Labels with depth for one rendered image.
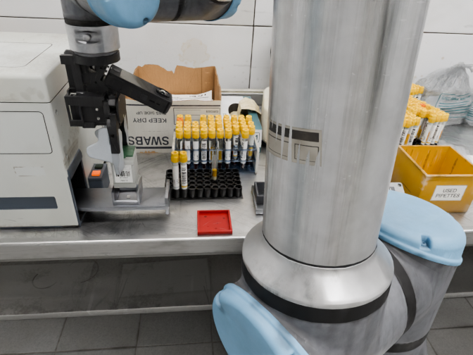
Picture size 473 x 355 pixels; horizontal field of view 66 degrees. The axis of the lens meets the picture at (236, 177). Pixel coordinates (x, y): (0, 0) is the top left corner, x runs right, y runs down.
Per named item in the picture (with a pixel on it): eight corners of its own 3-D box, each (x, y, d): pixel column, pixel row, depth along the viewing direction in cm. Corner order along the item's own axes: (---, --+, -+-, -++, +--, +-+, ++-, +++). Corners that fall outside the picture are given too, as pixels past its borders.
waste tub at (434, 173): (411, 214, 80) (426, 175, 75) (385, 179, 91) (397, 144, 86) (468, 213, 81) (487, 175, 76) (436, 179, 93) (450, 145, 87)
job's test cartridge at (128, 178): (114, 188, 69) (109, 159, 66) (118, 174, 73) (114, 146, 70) (136, 187, 69) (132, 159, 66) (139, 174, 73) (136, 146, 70)
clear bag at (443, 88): (420, 130, 118) (440, 73, 107) (385, 110, 131) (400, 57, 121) (478, 122, 126) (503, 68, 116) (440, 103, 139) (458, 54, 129)
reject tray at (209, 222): (197, 234, 71) (197, 232, 70) (197, 213, 76) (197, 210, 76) (232, 234, 72) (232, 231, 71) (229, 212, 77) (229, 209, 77)
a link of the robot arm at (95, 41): (121, 17, 59) (111, 28, 52) (124, 47, 61) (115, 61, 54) (72, 16, 58) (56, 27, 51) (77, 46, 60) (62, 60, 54)
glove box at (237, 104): (222, 152, 98) (223, 120, 93) (217, 116, 118) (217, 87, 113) (267, 152, 100) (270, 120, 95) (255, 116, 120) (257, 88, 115)
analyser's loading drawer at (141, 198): (60, 216, 70) (54, 194, 67) (70, 196, 76) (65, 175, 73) (168, 214, 72) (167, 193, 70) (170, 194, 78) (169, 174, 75)
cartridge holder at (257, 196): (255, 214, 77) (256, 201, 75) (251, 189, 84) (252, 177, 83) (280, 215, 77) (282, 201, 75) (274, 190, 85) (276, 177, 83)
